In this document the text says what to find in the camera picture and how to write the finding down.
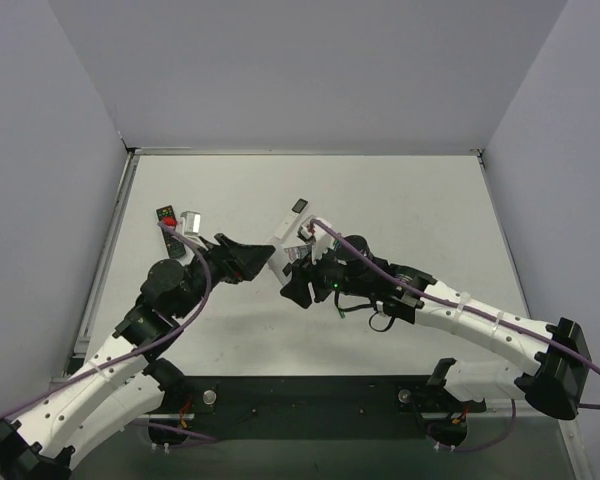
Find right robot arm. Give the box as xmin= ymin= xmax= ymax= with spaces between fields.
xmin=281 ymin=235 xmax=591 ymax=420

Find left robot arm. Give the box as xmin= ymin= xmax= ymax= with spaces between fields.
xmin=0 ymin=234 xmax=276 ymax=479

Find black TV remote control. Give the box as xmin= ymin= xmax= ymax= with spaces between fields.
xmin=156 ymin=205 xmax=186 ymax=260

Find slim white remote control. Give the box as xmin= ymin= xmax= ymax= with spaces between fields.
xmin=273 ymin=198 xmax=309 ymax=241

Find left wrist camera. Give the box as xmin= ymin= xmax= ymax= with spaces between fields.
xmin=179 ymin=210 xmax=201 ymax=238

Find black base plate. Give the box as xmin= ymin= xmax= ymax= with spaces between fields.
xmin=152 ymin=375 xmax=486 ymax=441

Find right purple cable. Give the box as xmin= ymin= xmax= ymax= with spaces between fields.
xmin=312 ymin=219 xmax=600 ymax=414

